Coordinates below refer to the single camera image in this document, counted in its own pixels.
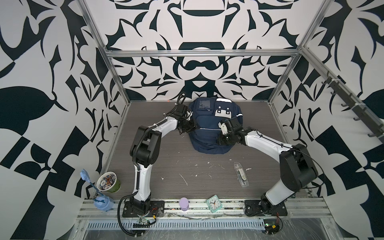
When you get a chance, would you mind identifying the navy blue school backpack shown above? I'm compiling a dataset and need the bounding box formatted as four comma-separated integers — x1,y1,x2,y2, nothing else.
189,97,243,155

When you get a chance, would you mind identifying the clear plastic bag with eraser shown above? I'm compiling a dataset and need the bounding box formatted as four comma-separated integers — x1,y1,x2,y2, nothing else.
234,162,249,188

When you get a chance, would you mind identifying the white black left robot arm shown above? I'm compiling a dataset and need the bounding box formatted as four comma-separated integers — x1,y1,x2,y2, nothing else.
130,104,196,213

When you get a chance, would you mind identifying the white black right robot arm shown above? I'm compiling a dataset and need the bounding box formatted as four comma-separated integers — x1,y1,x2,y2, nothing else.
218,118,319,213

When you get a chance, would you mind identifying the teal small alarm clock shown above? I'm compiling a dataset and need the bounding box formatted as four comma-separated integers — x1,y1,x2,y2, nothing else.
206,195,223,213

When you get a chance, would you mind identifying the purple small bottle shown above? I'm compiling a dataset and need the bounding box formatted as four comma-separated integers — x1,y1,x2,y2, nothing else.
179,198,190,212

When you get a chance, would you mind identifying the green paper cup with items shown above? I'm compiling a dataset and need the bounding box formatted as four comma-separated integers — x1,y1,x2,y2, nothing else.
96,172,121,193

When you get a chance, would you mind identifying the small circuit board right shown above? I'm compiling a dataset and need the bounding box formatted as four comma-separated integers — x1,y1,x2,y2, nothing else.
262,221,282,236

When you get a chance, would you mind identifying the small circuit board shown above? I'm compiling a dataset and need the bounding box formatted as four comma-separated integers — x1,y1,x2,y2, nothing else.
133,219,157,228
262,221,282,236

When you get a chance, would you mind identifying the small circuit board left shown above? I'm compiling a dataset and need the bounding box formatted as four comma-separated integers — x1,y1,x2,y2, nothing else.
133,219,157,228

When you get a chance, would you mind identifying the light blue water bottle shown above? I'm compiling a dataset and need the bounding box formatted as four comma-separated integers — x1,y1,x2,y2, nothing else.
80,169,114,212

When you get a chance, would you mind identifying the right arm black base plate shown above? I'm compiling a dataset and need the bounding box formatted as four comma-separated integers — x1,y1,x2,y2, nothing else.
244,200,288,217

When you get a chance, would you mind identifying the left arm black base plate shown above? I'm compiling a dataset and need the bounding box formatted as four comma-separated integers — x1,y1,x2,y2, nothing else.
122,199,165,218

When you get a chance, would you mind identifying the black corrugated cable conduit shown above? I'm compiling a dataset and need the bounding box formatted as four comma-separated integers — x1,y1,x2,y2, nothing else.
116,191,139,237

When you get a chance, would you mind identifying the white slotted cable duct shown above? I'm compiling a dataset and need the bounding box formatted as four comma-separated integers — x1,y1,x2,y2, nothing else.
87,219,265,231

